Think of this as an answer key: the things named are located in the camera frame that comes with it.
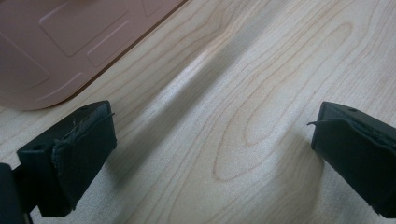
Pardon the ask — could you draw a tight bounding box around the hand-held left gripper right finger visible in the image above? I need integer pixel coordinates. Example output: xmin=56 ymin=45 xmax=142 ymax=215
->
xmin=306 ymin=101 xmax=396 ymax=219

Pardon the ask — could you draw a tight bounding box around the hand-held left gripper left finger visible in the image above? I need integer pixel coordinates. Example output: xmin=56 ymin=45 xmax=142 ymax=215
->
xmin=16 ymin=100 xmax=119 ymax=218

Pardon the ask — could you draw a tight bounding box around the pink embossed mat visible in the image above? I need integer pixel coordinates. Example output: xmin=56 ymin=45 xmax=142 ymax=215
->
xmin=0 ymin=0 xmax=189 ymax=111

